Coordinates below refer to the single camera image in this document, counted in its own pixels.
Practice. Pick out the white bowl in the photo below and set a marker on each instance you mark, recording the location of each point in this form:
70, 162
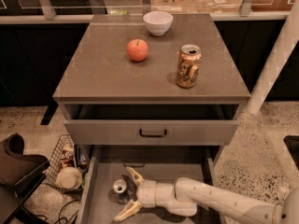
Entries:
158, 22

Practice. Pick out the grey drawer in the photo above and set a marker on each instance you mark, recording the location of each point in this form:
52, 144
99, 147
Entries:
164, 164
182, 125

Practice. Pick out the black wire basket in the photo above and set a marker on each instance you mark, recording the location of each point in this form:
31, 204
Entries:
54, 169

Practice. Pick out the dark bottle in basket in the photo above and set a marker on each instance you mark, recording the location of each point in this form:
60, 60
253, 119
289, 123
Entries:
81, 161

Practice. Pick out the silver blue redbull can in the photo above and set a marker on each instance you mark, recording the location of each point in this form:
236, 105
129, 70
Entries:
120, 188

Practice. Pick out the grey middle drawer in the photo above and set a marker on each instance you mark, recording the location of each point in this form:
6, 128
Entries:
164, 164

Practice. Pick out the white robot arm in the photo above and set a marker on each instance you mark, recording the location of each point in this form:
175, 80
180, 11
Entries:
183, 197

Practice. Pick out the grey drawer cabinet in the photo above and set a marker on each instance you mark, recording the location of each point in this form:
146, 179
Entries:
101, 72

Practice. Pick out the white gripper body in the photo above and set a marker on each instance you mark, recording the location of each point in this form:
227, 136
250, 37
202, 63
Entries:
146, 193

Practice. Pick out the gold soda can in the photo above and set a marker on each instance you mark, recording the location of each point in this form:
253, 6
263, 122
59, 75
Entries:
189, 61

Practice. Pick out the red apple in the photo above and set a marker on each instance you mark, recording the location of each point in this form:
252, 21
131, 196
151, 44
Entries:
137, 50

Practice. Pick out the brown snack bag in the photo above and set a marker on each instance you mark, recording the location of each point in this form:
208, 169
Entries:
67, 157

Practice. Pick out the white diagonal post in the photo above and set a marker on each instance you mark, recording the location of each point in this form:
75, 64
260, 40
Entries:
279, 55

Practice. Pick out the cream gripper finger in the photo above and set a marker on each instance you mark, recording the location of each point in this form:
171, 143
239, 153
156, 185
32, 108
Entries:
131, 208
136, 176

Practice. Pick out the white cup in basket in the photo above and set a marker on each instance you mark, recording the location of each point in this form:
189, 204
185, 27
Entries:
69, 178

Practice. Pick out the grey top drawer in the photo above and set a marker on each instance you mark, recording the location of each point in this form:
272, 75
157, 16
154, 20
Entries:
182, 125

